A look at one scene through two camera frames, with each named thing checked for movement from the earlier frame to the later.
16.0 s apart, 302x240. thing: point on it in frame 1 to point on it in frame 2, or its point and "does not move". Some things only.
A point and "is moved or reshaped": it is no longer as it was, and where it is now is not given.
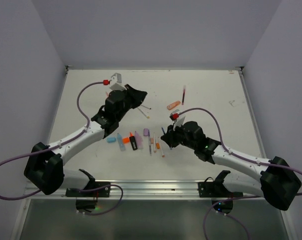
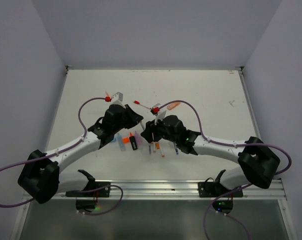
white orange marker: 160,147 does not move
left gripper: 137,96 to 134,118
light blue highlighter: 121,142 does not move
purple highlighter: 139,139 does not move
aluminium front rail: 168,190 does not move
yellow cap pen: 143,113 to 142,125
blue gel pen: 164,133 is moved or reshaped
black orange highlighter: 133,140 does not move
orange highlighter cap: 126,140 does not move
